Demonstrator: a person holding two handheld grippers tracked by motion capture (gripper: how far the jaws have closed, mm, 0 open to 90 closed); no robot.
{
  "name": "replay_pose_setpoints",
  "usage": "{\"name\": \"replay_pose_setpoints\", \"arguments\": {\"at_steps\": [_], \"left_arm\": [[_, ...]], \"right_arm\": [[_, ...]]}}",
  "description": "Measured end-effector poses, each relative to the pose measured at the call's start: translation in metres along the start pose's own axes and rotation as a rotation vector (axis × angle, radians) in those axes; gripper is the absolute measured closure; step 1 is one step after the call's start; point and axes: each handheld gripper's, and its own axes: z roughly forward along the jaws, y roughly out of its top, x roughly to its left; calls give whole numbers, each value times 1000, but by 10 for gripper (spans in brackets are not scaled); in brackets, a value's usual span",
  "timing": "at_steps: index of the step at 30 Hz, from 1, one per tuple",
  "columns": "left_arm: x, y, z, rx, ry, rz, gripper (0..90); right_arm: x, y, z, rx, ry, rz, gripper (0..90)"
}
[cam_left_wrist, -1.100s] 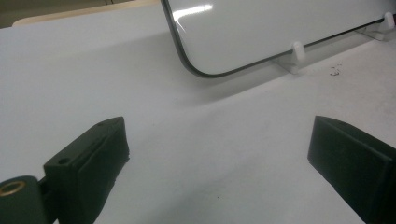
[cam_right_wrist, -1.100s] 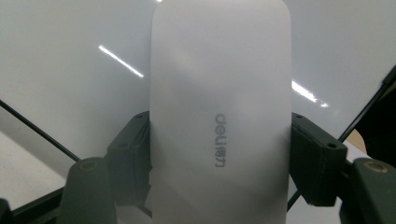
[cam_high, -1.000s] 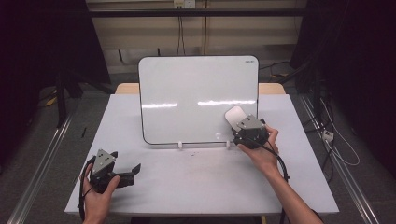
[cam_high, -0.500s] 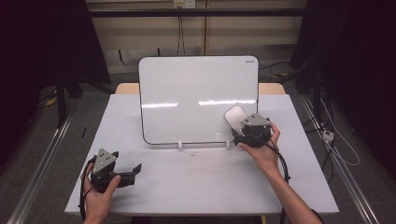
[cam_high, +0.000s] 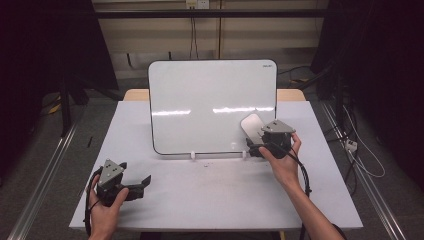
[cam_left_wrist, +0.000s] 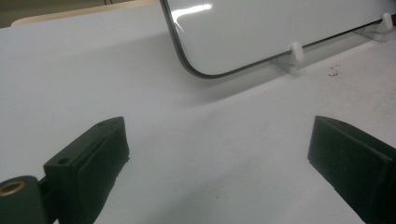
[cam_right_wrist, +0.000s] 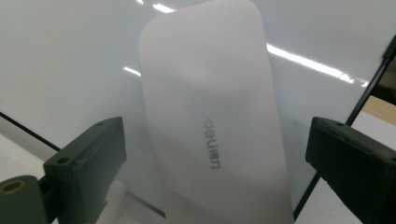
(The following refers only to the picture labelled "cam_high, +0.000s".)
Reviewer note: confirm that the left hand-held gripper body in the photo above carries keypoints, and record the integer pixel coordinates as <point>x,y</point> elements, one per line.
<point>110,175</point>

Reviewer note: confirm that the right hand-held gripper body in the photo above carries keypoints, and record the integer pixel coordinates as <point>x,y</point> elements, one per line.
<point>278,136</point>

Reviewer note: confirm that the white whiteboard eraser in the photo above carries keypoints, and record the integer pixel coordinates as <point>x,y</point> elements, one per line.
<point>252,128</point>

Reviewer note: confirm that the white whiteboard with black rim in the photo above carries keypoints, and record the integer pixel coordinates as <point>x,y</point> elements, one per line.
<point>206,100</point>

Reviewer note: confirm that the person's right hand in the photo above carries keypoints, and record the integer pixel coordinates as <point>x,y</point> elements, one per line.
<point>283,168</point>

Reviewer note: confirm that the person's left hand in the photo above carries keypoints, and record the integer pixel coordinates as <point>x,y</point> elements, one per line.
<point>103,216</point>

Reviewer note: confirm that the white whiteboard foot clip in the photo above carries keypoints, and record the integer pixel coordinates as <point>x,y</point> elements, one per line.
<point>192,155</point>
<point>244,154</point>

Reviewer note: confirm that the small black floor item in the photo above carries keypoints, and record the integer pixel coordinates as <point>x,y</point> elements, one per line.
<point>89,142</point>

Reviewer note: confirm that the white power strip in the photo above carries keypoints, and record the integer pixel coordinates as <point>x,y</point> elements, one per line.
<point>351,145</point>

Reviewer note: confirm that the black metal stand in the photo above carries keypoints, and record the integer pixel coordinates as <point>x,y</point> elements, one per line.
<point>65,110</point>

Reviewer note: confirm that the black curtain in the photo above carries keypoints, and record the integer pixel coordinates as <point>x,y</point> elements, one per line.
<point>380,66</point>
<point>40,50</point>

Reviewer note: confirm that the black horizontal bar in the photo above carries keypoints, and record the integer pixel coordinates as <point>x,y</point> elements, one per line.
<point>210,13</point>

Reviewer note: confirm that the aluminium floor rail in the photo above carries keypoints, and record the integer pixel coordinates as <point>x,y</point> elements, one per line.
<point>43,180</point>
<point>363,173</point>

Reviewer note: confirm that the white wall socket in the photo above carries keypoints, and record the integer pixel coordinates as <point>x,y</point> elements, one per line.
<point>197,4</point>

